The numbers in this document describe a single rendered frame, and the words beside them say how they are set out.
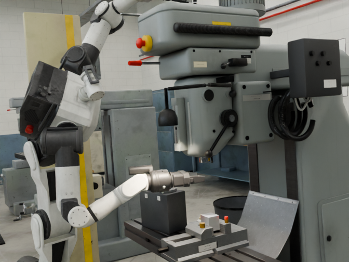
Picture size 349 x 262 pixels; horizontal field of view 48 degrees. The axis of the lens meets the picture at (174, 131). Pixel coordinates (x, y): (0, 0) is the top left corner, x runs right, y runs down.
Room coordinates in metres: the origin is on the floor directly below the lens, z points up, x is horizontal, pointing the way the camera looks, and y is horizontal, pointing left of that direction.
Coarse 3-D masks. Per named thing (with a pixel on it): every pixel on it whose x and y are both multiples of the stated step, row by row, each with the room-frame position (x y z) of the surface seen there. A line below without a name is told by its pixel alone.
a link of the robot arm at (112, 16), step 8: (120, 0) 1.82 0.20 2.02; (128, 0) 1.81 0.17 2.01; (112, 8) 1.84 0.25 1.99; (120, 8) 1.84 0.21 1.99; (128, 8) 1.85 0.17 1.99; (104, 16) 1.83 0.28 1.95; (112, 16) 1.84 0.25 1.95; (120, 16) 1.88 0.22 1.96; (112, 24) 1.86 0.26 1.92; (120, 24) 1.88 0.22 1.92
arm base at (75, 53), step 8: (72, 48) 1.72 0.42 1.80; (80, 48) 1.71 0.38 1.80; (64, 56) 1.72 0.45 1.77; (72, 56) 1.70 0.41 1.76; (80, 56) 1.69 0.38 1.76; (64, 64) 1.71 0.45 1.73; (72, 64) 1.69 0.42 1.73; (80, 64) 1.69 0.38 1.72; (72, 72) 1.72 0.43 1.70; (80, 72) 1.71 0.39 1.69; (96, 72) 1.82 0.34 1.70
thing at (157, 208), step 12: (144, 192) 1.96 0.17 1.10; (156, 192) 1.91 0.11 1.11; (168, 192) 1.88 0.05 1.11; (180, 192) 1.89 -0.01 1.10; (144, 204) 1.97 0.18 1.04; (156, 204) 1.90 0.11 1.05; (168, 204) 1.84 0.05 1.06; (180, 204) 1.89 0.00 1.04; (144, 216) 1.98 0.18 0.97; (156, 216) 1.90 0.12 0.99; (168, 216) 1.84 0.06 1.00; (180, 216) 1.89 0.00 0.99; (156, 228) 1.91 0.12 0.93; (168, 228) 1.84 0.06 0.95; (180, 228) 1.88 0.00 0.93
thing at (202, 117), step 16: (192, 80) 1.51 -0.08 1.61; (208, 80) 1.52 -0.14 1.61; (176, 96) 1.61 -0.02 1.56; (192, 96) 1.51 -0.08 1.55; (208, 96) 1.51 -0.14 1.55; (224, 96) 1.55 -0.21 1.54; (192, 112) 1.52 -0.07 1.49; (208, 112) 1.51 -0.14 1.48; (192, 128) 1.52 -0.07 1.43; (208, 128) 1.51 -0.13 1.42; (192, 144) 1.53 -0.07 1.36; (208, 144) 1.52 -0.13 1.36; (224, 144) 1.57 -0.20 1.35
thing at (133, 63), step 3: (132, 60) 1.57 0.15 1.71; (135, 60) 1.58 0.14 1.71; (138, 60) 1.58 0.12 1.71; (129, 63) 1.56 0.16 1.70; (132, 63) 1.56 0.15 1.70; (135, 63) 1.57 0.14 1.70; (138, 63) 1.58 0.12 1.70; (141, 63) 1.58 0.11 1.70; (144, 63) 1.60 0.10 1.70; (147, 63) 1.60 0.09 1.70; (150, 63) 1.61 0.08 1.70; (153, 63) 1.62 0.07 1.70; (156, 63) 1.62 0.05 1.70; (159, 63) 1.63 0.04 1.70
